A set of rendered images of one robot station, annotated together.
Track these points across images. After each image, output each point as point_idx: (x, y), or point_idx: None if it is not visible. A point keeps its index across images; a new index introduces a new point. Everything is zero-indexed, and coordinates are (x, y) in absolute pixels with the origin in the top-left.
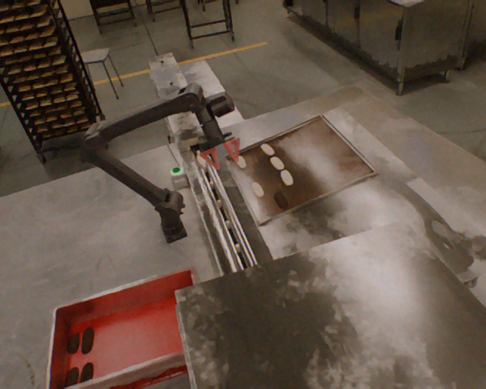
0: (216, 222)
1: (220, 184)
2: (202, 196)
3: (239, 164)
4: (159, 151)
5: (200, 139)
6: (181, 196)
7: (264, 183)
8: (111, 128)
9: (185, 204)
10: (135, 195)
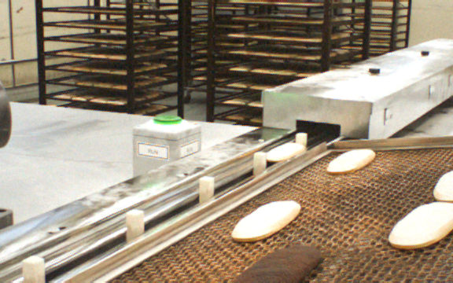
0: (16, 249)
1: (222, 194)
2: (130, 192)
3: (333, 160)
4: (244, 130)
5: (334, 109)
6: (0, 104)
7: (325, 217)
8: None
9: None
10: (55, 156)
